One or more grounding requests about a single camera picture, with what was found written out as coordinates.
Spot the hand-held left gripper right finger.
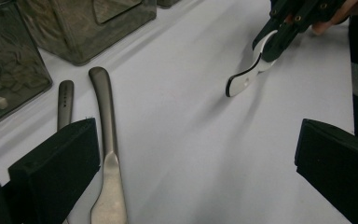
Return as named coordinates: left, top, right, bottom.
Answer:
left=294, top=118, right=358, bottom=224

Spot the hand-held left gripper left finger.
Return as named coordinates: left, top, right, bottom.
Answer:
left=7, top=117, right=102, bottom=224

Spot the metal spoon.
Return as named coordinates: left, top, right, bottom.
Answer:
left=56, top=79, right=76, bottom=132

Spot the metal table knife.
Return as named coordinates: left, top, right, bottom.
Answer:
left=88, top=65, right=129, bottom=224

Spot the dark transparent plastic bin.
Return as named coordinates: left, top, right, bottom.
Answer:
left=0, top=0, right=54, bottom=132
left=15, top=0, right=158, bottom=67
left=156, top=0, right=181, bottom=8

